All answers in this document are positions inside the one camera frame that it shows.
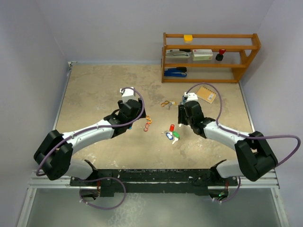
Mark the key with yellow tag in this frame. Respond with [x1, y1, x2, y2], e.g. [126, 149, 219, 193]
[168, 101, 177, 110]

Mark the key with red tag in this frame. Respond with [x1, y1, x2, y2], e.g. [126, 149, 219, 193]
[166, 124, 175, 132]

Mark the orange red carabiner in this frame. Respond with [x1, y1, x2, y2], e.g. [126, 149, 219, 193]
[161, 100, 170, 107]

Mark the key with green tag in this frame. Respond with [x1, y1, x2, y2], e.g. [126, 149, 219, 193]
[172, 131, 180, 144]

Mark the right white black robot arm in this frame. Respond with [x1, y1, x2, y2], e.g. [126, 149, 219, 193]
[178, 101, 278, 185]

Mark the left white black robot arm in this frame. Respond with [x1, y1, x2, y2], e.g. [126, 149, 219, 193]
[34, 98, 146, 185]

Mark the brown spiral notebook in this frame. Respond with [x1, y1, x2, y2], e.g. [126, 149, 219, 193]
[196, 87, 216, 104]

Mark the key with light blue tag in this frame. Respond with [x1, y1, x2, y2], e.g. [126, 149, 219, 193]
[162, 131, 174, 140]

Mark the blue stapler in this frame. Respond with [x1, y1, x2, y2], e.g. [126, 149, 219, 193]
[164, 67, 187, 78]

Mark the wooden shelf rack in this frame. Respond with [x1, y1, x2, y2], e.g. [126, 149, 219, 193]
[161, 33, 261, 83]

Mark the white stapler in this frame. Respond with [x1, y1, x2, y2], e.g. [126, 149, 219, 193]
[166, 49, 191, 58]

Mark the white cardboard box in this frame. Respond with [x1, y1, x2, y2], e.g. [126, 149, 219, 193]
[192, 49, 213, 61]

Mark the red black stamp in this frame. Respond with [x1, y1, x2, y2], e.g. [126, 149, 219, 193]
[215, 49, 226, 61]

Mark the yellow tape dispenser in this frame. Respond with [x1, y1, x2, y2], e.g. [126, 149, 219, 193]
[183, 34, 193, 44]

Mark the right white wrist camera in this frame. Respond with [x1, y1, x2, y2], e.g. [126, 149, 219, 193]
[183, 92, 198, 103]

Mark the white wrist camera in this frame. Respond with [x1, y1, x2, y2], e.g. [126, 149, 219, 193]
[183, 92, 198, 103]
[120, 87, 136, 103]

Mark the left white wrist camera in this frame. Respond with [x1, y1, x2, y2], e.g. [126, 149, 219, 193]
[120, 87, 136, 103]

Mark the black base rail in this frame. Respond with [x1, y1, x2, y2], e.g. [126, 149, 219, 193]
[70, 169, 238, 197]

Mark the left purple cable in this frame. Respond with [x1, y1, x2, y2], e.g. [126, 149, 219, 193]
[35, 87, 145, 210]

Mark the purple cable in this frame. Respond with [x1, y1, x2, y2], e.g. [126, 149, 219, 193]
[186, 82, 301, 203]
[35, 87, 145, 210]

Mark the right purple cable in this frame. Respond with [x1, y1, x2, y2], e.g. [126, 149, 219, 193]
[186, 82, 301, 203]

